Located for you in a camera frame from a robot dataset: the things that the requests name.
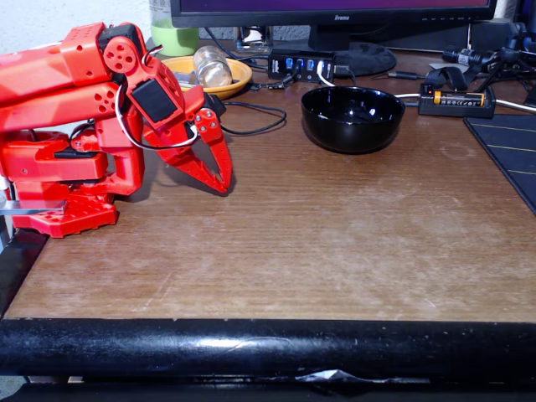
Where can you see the grey metal piece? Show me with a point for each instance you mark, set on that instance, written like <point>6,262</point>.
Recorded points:
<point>184,78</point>

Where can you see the green cup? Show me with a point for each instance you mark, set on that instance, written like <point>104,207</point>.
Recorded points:
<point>176,39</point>

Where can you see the clear glass jar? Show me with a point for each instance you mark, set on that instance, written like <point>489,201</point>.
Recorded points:
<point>213,69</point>

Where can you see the yellow dish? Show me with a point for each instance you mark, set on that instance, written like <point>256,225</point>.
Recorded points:
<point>238,81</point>

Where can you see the clear plastic holder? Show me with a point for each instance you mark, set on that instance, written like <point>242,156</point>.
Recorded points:
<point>253,37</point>

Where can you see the black usb hub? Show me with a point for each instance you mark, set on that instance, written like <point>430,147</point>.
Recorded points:
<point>301,65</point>

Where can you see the black bowl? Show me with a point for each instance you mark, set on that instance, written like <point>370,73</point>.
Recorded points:
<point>354,121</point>

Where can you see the metal clamp bar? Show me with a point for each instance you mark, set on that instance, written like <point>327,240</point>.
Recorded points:
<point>33,207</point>

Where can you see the black computer monitor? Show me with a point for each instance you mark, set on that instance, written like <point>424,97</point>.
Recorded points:
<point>335,17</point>

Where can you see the black table edge bar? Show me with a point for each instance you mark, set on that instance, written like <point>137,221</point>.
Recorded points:
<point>268,347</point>

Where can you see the black battery charger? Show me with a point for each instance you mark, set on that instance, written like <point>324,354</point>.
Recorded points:
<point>456,109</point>

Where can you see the yellow and black battery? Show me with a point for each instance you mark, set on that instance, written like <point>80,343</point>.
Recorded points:
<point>458,98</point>

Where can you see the black flashlight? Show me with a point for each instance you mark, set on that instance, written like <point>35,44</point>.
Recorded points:
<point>469,56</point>

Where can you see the black mat with yellow lines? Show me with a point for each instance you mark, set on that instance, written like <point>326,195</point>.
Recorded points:
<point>511,151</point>

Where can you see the black tripod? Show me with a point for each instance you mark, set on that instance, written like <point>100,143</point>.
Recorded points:
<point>508,54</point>

